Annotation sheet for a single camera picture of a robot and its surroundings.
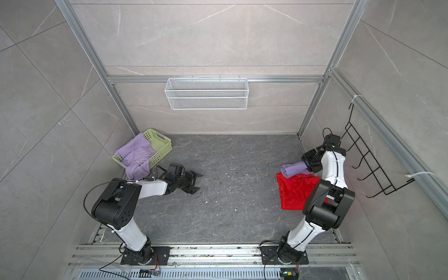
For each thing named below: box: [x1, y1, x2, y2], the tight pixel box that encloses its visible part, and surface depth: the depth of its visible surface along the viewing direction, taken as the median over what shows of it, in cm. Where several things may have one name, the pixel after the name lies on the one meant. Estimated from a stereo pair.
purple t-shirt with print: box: [280, 161, 314, 179], surface depth 84 cm
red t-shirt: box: [275, 172, 329, 210], surface depth 93 cm
